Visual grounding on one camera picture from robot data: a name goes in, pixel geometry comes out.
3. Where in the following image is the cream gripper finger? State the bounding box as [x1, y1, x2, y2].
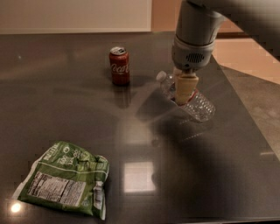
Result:
[173, 67, 199, 105]

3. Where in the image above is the red Coca-Cola can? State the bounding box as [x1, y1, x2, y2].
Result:
[109, 46, 130, 86]

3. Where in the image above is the green snack bag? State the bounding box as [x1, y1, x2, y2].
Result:
[13, 141, 109, 220]

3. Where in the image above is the clear plastic water bottle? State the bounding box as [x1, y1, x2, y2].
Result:
[156, 71, 215, 123]

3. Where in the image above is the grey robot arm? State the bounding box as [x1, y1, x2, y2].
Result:
[171, 0, 280, 105]

